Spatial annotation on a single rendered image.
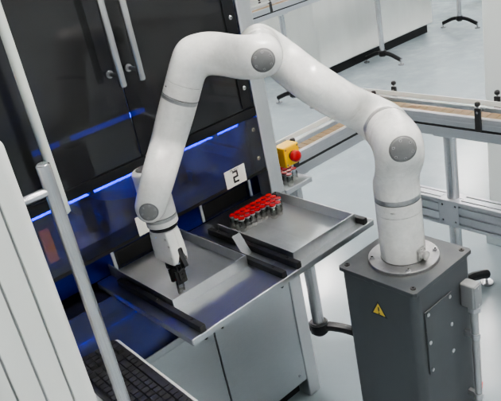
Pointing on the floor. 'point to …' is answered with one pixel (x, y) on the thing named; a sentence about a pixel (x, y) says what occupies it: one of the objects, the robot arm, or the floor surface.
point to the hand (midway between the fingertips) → (177, 274)
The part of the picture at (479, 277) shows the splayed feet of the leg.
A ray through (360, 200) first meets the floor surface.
